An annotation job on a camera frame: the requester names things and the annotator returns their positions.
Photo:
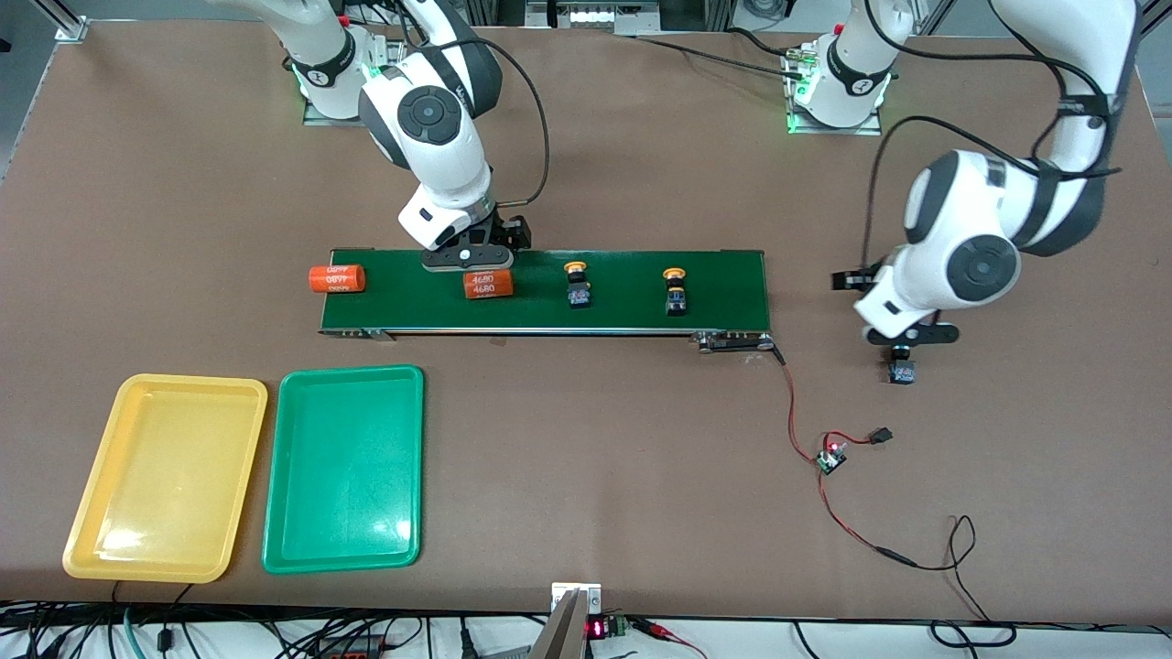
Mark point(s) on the grey metal camera bracket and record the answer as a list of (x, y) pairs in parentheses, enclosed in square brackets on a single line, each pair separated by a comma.
[(563, 636)]

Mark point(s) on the red digit display module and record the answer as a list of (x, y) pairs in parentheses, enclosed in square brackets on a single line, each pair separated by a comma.
[(597, 629)]

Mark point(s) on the aluminium frame with light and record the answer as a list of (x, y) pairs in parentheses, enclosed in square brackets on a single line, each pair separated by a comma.
[(595, 16)]

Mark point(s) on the green push button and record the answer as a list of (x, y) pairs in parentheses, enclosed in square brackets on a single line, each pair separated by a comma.
[(902, 371)]

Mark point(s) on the small green circuit board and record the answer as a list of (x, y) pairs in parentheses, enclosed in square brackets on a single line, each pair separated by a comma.
[(831, 460)]

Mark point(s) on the green conveyor belt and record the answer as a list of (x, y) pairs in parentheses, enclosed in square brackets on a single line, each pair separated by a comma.
[(623, 316)]

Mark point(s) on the red clip lead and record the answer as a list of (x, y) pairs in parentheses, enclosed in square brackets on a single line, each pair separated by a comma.
[(652, 628)]

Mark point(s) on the yellow plastic tray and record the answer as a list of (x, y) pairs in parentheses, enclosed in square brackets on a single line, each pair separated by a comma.
[(165, 476)]

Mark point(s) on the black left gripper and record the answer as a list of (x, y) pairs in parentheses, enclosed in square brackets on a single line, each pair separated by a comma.
[(856, 279)]

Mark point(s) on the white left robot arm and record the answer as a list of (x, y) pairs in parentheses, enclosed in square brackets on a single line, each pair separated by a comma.
[(961, 220)]

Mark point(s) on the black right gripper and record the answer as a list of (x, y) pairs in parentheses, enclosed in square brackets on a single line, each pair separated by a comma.
[(509, 231)]

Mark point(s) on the orange cylinder with print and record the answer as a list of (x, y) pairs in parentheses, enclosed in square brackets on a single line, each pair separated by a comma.
[(490, 286), (337, 279)]

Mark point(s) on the green plastic tray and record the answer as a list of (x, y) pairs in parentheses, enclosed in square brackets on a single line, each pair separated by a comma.
[(343, 467)]

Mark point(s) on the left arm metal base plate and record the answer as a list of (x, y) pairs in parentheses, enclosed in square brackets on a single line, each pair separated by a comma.
[(838, 131)]

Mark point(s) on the red power strip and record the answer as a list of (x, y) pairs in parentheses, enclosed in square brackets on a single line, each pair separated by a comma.
[(352, 652)]

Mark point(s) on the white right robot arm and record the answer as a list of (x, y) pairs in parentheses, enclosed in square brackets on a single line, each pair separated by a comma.
[(439, 156)]

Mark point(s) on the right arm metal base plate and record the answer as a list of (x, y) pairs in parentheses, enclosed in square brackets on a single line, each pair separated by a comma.
[(330, 120)]

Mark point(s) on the aluminium corner profile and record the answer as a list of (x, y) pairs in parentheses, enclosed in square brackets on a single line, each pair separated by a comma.
[(71, 30)]

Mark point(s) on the yellow push button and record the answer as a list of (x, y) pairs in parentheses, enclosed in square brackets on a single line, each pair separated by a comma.
[(579, 295), (676, 302)]

